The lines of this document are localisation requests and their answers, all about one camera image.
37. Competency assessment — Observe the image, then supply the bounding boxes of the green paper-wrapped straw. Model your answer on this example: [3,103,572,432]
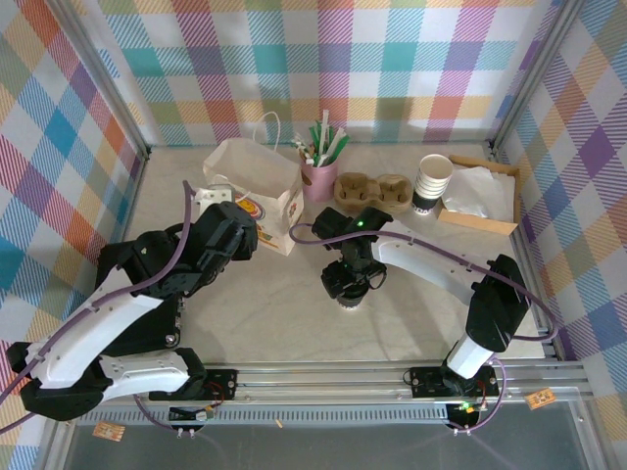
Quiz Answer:
[325,127,350,163]
[307,124,327,161]

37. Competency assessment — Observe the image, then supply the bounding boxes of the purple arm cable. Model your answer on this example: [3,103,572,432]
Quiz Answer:
[0,179,197,435]
[288,222,559,435]

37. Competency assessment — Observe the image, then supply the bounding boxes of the wooden napkin tray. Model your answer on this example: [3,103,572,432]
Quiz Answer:
[437,154,521,237]

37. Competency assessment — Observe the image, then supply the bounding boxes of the white printed paper bag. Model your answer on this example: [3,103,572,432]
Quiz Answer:
[203,111,305,257]

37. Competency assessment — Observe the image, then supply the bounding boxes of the stack of paper cups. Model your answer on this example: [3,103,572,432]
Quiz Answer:
[411,154,455,216]

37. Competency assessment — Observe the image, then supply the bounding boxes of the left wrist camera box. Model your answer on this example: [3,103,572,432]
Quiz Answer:
[194,184,234,205]

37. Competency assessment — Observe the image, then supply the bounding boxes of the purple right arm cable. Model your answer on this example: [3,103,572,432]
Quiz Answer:
[288,222,559,435]

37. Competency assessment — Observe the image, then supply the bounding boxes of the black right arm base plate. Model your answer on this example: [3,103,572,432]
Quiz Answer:
[409,364,501,399]

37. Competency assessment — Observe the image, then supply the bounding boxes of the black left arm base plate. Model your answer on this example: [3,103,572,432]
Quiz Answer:
[148,367,240,402]

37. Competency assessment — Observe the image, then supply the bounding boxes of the pink straw holder cup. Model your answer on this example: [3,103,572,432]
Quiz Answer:
[301,159,339,203]

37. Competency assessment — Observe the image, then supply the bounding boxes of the aluminium mounting rail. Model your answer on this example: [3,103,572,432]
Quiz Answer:
[51,360,597,407]

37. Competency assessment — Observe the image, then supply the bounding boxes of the black hard case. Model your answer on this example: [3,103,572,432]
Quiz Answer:
[95,239,185,352]

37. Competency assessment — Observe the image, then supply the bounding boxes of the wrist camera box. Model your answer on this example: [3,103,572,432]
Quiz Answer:
[194,184,234,205]
[312,206,352,246]

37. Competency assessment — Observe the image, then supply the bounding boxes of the white paper napkins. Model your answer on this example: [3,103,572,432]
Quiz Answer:
[442,165,515,221]

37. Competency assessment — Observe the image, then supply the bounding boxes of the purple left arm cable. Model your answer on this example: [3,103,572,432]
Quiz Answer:
[0,179,197,435]

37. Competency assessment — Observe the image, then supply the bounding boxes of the small connector board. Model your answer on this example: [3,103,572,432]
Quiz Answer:
[169,403,217,425]
[448,399,486,427]

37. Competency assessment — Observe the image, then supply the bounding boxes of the aluminium frame post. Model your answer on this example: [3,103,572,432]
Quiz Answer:
[46,0,152,161]
[488,0,589,159]

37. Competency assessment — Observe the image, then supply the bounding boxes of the brown pulp cup carrier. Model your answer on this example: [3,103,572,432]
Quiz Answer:
[333,171,412,214]

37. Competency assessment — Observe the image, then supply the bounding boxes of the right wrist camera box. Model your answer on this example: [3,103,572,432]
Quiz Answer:
[312,206,352,246]

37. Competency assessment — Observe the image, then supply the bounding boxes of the grey slotted cable duct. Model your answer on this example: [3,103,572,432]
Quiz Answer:
[76,408,455,426]

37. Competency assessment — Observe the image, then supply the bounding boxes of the striped paper straw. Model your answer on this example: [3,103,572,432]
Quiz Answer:
[292,136,314,165]

